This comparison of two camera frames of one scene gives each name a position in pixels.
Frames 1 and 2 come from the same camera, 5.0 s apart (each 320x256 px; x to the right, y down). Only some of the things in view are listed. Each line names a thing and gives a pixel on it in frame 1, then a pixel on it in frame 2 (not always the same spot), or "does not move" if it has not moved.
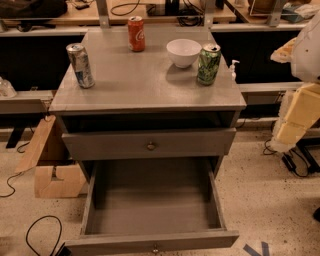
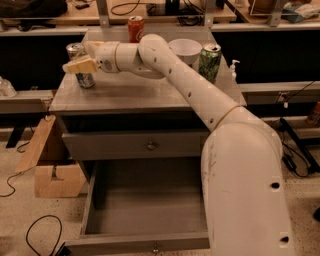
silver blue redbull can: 77,55 does not move
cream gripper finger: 299,110 → 81,65
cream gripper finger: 284,53 → 91,46
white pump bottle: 232,69 does not move
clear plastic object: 6,89 does not move
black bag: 33,8 does not move
